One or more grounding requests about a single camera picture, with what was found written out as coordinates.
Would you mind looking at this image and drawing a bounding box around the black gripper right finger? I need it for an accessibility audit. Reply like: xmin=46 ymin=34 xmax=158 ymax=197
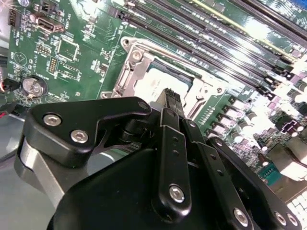
xmin=173 ymin=91 xmax=304 ymax=230

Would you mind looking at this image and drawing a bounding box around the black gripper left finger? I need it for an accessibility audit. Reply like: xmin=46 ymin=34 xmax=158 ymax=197
xmin=13 ymin=88 xmax=193 ymax=223

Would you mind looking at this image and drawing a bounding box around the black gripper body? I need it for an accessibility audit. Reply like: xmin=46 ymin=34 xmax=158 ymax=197
xmin=47 ymin=148 xmax=240 ymax=230

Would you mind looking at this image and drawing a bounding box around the metal wire locking lever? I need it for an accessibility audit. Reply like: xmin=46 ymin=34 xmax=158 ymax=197
xmin=130 ymin=40 xmax=204 ymax=79
xmin=190 ymin=95 xmax=208 ymax=118

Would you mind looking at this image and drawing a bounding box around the metal socket cover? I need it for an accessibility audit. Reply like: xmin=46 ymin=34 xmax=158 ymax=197
xmin=112 ymin=45 xmax=224 ymax=118

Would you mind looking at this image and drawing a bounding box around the silver CPU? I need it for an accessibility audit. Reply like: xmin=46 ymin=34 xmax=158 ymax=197
xmin=136 ymin=68 xmax=194 ymax=107

